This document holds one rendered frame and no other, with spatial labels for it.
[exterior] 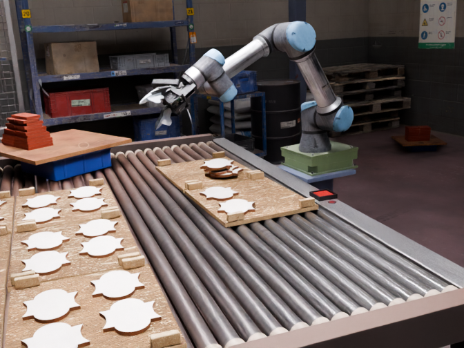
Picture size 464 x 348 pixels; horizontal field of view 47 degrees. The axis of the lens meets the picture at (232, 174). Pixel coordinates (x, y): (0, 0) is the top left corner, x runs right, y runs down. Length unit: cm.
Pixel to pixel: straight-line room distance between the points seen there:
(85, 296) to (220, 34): 621
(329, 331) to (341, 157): 149
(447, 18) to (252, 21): 250
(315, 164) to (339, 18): 603
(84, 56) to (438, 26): 448
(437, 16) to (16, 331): 701
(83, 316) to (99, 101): 501
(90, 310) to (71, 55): 501
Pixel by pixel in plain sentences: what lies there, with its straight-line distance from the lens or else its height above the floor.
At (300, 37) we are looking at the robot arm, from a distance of 218.
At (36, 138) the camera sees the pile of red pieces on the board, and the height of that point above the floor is 109.
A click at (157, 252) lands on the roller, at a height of 92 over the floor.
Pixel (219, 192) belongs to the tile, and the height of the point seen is 95.
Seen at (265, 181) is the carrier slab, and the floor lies 94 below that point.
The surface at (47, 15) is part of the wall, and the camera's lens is 671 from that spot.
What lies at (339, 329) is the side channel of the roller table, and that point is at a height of 95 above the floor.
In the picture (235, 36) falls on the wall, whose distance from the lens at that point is 745.
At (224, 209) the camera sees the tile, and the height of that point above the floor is 95.
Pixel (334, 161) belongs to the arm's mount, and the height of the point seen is 92.
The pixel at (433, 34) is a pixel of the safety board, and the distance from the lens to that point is 777.
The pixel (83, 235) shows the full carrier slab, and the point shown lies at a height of 94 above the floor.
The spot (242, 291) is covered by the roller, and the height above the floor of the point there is 92.
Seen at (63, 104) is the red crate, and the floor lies 78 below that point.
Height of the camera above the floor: 155
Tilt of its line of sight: 16 degrees down
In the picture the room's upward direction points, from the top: 3 degrees counter-clockwise
